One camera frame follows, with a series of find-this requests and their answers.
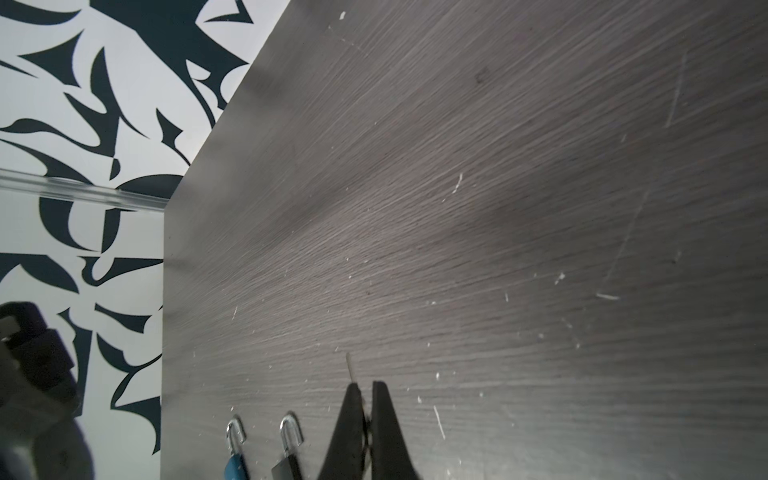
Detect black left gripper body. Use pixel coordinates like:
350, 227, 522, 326
1, 302, 94, 479

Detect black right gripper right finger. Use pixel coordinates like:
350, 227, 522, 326
370, 381, 419, 480

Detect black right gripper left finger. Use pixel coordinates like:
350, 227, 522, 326
318, 383, 367, 480

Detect black padlock middle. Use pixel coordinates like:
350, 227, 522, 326
271, 411, 304, 480

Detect blue padlock left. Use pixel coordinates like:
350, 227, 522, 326
223, 416, 250, 480

